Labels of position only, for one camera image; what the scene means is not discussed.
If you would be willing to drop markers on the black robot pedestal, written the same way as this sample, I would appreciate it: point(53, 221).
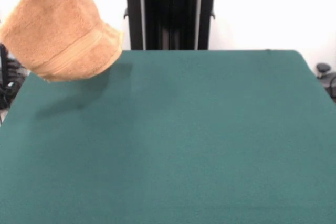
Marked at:
point(170, 11)

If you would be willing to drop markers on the black chair base leg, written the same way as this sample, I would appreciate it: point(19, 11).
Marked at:
point(331, 82)

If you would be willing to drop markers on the black power strip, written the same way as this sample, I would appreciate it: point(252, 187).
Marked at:
point(14, 74)

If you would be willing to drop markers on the black chair caster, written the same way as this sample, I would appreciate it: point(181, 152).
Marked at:
point(323, 68)

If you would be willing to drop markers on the tan terry towel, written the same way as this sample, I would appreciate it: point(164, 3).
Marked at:
point(60, 32)

